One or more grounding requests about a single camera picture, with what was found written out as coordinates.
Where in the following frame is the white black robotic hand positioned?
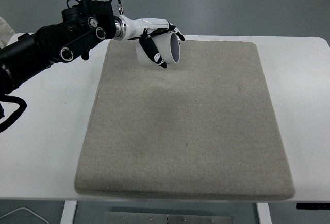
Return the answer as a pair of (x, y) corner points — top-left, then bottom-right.
(113, 14), (186, 70)

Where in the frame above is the white ribbed cup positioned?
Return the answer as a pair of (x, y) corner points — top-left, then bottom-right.
(136, 33), (180, 68)

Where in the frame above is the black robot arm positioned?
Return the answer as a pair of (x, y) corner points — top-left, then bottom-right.
(1, 0), (116, 96)

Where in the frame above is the cream white jacket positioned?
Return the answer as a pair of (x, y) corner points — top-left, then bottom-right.
(0, 17), (15, 49)

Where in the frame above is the grey fabric mat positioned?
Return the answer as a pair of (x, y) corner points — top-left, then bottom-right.
(74, 41), (295, 200)

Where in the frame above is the white left table leg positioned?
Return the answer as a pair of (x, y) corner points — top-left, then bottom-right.
(60, 201), (77, 224)

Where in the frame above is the white table leg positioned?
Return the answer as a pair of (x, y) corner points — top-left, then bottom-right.
(60, 201), (77, 224)
(256, 203), (272, 224)

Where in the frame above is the white right table leg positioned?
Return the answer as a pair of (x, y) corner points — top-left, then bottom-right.
(256, 203), (272, 224)

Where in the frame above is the black table control panel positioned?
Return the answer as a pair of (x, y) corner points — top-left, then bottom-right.
(296, 203), (330, 210)

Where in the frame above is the black braided cable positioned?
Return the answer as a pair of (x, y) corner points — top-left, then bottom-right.
(0, 95), (28, 133)

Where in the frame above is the white floor cable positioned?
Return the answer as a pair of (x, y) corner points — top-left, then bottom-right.
(0, 207), (48, 224)

